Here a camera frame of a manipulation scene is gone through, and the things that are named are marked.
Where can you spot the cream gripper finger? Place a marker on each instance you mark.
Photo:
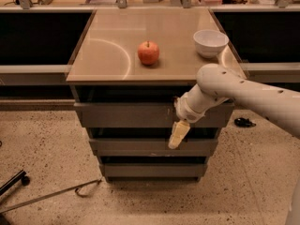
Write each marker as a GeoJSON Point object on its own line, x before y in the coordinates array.
{"type": "Point", "coordinates": [179, 131]}

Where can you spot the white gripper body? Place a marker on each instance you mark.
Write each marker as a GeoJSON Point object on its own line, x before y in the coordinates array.
{"type": "Point", "coordinates": [187, 112]}

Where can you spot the grey top drawer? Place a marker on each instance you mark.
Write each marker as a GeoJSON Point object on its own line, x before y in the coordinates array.
{"type": "Point", "coordinates": [144, 115]}

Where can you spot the grey drawer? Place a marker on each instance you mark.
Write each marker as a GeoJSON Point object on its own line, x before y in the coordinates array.
{"type": "Point", "coordinates": [152, 148]}
{"type": "Point", "coordinates": [144, 115]}
{"type": "Point", "coordinates": [143, 170]}

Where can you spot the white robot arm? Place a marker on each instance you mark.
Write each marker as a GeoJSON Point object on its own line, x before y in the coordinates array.
{"type": "Point", "coordinates": [272, 156]}

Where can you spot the grey drawer cabinet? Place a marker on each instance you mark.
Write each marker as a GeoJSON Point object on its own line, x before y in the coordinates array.
{"type": "Point", "coordinates": [107, 69]}

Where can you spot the grey middle drawer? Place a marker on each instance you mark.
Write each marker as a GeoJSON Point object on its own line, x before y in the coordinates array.
{"type": "Point", "coordinates": [152, 148]}

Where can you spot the grey bottom drawer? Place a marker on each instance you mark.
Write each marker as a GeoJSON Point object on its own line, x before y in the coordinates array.
{"type": "Point", "coordinates": [143, 170]}

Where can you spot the black object on floor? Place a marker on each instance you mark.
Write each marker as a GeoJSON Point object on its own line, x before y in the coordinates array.
{"type": "Point", "coordinates": [244, 123]}

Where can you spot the red apple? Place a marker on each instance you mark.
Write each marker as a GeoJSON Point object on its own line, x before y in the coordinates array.
{"type": "Point", "coordinates": [148, 52]}

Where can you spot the white bowl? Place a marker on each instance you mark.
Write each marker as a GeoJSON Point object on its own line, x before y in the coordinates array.
{"type": "Point", "coordinates": [210, 43]}

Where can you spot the metal rod with hook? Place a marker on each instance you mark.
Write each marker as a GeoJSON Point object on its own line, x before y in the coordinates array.
{"type": "Point", "coordinates": [48, 196]}

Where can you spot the black caster leg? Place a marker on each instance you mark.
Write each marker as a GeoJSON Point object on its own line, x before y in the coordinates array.
{"type": "Point", "coordinates": [20, 176]}

